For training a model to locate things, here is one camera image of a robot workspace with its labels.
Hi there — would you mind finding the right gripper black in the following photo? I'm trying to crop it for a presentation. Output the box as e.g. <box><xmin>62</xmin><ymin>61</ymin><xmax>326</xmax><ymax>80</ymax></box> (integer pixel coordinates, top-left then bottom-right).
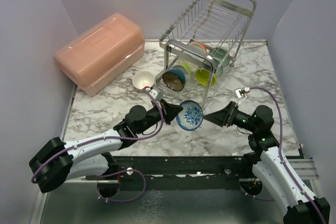
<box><xmin>204</xmin><ymin>100</ymin><xmax>258</xmax><ymax>132</ymax></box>

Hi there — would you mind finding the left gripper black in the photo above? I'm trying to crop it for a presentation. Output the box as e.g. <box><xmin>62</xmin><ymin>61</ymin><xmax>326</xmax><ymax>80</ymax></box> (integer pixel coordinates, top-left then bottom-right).
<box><xmin>136</xmin><ymin>99</ymin><xmax>183</xmax><ymax>135</ymax></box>

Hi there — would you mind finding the blue white patterned bowl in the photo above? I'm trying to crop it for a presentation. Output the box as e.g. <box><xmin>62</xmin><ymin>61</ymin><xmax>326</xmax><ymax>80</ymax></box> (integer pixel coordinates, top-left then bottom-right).
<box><xmin>176</xmin><ymin>100</ymin><xmax>203</xmax><ymax>131</ymax></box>

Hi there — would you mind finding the dark teal beige bowl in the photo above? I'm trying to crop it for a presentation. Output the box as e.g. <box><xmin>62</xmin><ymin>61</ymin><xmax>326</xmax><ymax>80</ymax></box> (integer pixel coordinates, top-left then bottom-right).
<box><xmin>162</xmin><ymin>69</ymin><xmax>186</xmax><ymax>92</ymax></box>

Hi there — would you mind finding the yellow-green bottom bowl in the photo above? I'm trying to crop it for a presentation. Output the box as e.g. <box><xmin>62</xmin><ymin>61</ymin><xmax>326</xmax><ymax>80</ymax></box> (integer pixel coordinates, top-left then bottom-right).
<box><xmin>195</xmin><ymin>69</ymin><xmax>217</xmax><ymax>87</ymax></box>

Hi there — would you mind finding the lime green white bowl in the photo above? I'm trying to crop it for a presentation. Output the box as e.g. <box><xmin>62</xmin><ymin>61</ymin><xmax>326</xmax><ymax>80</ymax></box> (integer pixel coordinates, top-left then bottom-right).
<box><xmin>181</xmin><ymin>62</ymin><xmax>193</xmax><ymax>76</ymax></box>

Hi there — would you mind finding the mint green brown-rimmed bowl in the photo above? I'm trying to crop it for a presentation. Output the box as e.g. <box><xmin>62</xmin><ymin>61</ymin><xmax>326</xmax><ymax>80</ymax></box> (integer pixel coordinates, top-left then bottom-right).
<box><xmin>208</xmin><ymin>47</ymin><xmax>230</xmax><ymax>61</ymax></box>

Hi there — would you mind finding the white orange bowl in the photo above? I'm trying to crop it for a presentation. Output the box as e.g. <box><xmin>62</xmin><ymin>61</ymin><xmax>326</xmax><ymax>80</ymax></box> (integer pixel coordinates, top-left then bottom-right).
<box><xmin>190</xmin><ymin>41</ymin><xmax>207</xmax><ymax>52</ymax></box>

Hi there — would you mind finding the stainless steel dish rack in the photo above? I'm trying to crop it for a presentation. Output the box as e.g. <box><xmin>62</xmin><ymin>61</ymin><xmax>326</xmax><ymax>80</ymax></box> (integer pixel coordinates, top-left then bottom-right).
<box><xmin>155</xmin><ymin>0</ymin><xmax>257</xmax><ymax>107</ymax></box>

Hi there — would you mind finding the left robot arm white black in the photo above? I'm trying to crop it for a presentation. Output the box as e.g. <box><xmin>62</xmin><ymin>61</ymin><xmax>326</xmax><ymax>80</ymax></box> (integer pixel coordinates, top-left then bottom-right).
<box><xmin>29</xmin><ymin>100</ymin><xmax>183</xmax><ymax>193</ymax></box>

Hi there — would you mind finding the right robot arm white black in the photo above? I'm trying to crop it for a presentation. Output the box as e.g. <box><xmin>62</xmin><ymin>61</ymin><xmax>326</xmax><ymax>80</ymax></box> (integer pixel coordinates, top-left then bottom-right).
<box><xmin>204</xmin><ymin>102</ymin><xmax>330</xmax><ymax>223</ymax></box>

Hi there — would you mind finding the plain white bowl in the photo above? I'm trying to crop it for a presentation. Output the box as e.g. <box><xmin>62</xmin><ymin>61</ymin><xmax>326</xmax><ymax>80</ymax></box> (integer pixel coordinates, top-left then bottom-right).
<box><xmin>132</xmin><ymin>71</ymin><xmax>155</xmax><ymax>90</ymax></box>

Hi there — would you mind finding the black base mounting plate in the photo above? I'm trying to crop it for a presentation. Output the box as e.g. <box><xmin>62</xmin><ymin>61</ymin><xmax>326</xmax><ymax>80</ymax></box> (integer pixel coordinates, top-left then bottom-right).
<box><xmin>52</xmin><ymin>140</ymin><xmax>305</xmax><ymax>192</ymax></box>

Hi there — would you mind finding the pink plastic storage box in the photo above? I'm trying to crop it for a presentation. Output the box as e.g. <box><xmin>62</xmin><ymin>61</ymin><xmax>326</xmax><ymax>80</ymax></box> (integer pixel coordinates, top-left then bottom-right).
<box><xmin>55</xmin><ymin>13</ymin><xmax>145</xmax><ymax>97</ymax></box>

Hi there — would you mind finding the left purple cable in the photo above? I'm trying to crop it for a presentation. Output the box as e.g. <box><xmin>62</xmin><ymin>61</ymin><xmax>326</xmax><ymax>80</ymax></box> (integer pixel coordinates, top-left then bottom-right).
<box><xmin>31</xmin><ymin>85</ymin><xmax>166</xmax><ymax>203</ymax></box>

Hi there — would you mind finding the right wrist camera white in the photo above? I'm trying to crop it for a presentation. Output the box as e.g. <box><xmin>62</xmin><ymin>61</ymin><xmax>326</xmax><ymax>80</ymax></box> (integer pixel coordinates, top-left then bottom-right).
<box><xmin>235</xmin><ymin>87</ymin><xmax>250</xmax><ymax>106</ymax></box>

